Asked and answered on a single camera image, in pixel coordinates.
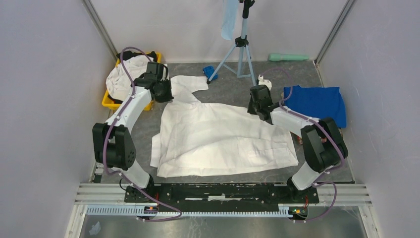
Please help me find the white long-sleeve shirt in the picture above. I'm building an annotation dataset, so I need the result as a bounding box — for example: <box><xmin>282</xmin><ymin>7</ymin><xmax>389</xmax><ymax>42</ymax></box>
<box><xmin>150</xmin><ymin>75</ymin><xmax>298</xmax><ymax>178</ymax></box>

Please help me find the light blue music stand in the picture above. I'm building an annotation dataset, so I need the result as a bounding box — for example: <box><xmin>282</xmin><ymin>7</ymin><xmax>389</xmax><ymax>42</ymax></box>
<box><xmin>207</xmin><ymin>0</ymin><xmax>258</xmax><ymax>86</ymax></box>

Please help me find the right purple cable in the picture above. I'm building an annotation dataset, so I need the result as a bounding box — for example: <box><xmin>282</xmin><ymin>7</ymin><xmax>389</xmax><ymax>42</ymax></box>
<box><xmin>261</xmin><ymin>68</ymin><xmax>345</xmax><ymax>224</ymax></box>

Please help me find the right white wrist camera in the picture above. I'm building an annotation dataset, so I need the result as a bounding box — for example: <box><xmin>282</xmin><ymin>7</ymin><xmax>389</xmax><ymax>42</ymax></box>
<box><xmin>258</xmin><ymin>74</ymin><xmax>272</xmax><ymax>91</ymax></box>

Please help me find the mint green cylinder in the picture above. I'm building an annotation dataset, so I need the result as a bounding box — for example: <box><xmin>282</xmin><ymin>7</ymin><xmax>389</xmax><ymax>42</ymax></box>
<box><xmin>268</xmin><ymin>53</ymin><xmax>310</xmax><ymax>61</ymax></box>

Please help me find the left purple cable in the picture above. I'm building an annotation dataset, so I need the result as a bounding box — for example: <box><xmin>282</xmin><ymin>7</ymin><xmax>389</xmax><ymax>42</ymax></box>
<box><xmin>102</xmin><ymin>46</ymin><xmax>183</xmax><ymax>223</ymax></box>

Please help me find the purple cable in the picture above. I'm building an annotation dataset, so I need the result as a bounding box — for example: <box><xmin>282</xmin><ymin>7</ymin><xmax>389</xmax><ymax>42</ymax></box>
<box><xmin>261</xmin><ymin>68</ymin><xmax>345</xmax><ymax>224</ymax></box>
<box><xmin>102</xmin><ymin>46</ymin><xmax>183</xmax><ymax>223</ymax></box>

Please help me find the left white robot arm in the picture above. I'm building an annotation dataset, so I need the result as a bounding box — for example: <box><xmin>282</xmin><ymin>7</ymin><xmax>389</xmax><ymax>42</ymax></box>
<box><xmin>92</xmin><ymin>61</ymin><xmax>173</xmax><ymax>202</ymax></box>

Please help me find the small blue object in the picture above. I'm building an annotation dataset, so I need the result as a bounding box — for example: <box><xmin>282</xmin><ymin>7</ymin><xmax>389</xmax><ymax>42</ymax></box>
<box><xmin>203</xmin><ymin>65</ymin><xmax>214</xmax><ymax>80</ymax></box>

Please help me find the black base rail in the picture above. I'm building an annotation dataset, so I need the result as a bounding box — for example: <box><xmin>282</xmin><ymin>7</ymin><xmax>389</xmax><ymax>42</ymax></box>
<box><xmin>124</xmin><ymin>182</ymin><xmax>319</xmax><ymax>214</ymax></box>

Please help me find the blue printed t-shirt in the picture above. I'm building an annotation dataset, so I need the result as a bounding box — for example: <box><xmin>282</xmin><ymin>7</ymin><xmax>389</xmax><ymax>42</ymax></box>
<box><xmin>283</xmin><ymin>85</ymin><xmax>347</xmax><ymax>128</ymax></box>

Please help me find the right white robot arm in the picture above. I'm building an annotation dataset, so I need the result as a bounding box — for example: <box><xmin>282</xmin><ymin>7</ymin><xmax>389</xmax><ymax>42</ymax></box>
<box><xmin>248</xmin><ymin>85</ymin><xmax>348</xmax><ymax>202</ymax></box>

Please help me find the black garment in tray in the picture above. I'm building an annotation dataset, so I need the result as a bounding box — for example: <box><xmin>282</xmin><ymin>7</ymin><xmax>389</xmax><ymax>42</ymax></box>
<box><xmin>115</xmin><ymin>51</ymin><xmax>160</xmax><ymax>62</ymax></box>

